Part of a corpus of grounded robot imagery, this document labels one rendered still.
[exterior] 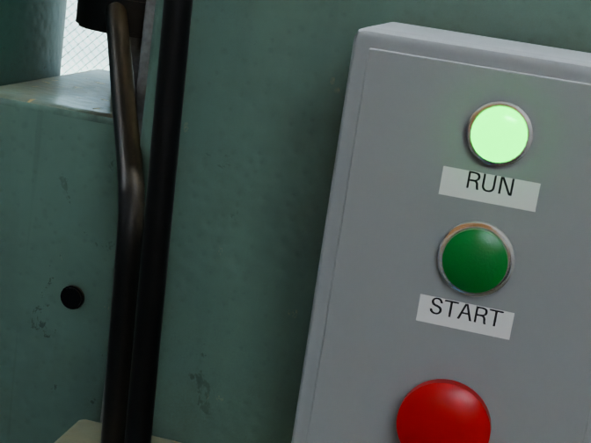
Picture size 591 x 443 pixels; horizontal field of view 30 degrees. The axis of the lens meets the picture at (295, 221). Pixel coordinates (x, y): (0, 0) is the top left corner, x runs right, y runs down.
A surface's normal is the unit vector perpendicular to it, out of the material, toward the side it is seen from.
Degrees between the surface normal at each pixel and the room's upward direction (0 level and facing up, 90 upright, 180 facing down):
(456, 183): 90
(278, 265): 90
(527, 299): 90
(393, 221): 90
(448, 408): 81
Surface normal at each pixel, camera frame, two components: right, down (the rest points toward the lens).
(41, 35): 0.95, 0.20
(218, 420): -0.23, 0.20
